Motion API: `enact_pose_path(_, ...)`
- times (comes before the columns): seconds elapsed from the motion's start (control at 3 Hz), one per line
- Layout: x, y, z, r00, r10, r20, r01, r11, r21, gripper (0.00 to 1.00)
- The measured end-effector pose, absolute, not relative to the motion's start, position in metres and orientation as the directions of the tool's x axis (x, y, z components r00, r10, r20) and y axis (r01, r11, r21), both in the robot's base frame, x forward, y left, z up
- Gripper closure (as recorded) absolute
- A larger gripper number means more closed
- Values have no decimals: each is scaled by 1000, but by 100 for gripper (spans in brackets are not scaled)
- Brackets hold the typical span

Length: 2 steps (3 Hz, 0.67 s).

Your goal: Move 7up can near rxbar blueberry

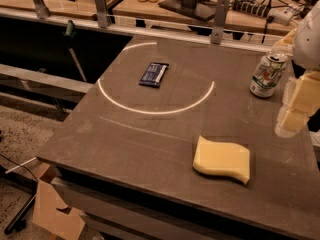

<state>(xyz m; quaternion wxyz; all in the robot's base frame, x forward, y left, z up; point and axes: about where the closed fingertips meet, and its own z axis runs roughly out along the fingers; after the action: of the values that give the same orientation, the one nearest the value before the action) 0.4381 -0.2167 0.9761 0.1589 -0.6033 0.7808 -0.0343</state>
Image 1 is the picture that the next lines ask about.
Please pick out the middle metal bracket post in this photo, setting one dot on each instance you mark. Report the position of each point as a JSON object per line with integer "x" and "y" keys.
{"x": 102, "y": 14}

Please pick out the blue rxbar blueberry wrapper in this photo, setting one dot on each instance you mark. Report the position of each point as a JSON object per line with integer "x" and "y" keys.
{"x": 153, "y": 74}

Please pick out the black monitor stand base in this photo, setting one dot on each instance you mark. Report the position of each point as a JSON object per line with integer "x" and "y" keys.
{"x": 191, "y": 8}

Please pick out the metal bracket post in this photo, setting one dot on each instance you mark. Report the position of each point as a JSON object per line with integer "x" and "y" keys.
{"x": 219, "y": 21}
{"x": 41, "y": 9}
{"x": 102, "y": 14}

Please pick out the white power adapter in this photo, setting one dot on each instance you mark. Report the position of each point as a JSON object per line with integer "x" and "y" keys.
{"x": 282, "y": 17}

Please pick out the brown cardboard piece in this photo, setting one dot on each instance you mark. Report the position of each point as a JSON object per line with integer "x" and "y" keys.
{"x": 51, "y": 212}

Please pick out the black floor stand leg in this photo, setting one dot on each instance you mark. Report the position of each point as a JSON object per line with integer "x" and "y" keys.
{"x": 18, "y": 223}

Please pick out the green white 7up can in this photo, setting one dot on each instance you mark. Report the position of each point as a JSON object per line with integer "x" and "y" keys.
{"x": 268, "y": 73}

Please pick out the yellow wavy sponge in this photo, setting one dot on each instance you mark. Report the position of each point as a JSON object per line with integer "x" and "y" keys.
{"x": 222, "y": 159}

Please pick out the grey metal side rail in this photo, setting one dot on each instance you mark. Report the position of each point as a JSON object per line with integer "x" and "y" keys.
{"x": 42, "y": 83}

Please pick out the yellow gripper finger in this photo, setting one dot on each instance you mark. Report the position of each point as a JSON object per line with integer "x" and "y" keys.
{"x": 285, "y": 44}
{"x": 301, "y": 100}

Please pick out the black power strip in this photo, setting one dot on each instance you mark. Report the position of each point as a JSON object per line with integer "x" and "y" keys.
{"x": 255, "y": 9}

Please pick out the right metal bracket post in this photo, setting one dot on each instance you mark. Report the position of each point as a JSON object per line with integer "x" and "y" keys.
{"x": 219, "y": 21}

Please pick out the left metal bracket post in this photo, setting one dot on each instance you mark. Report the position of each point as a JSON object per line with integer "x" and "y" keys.
{"x": 41, "y": 9}

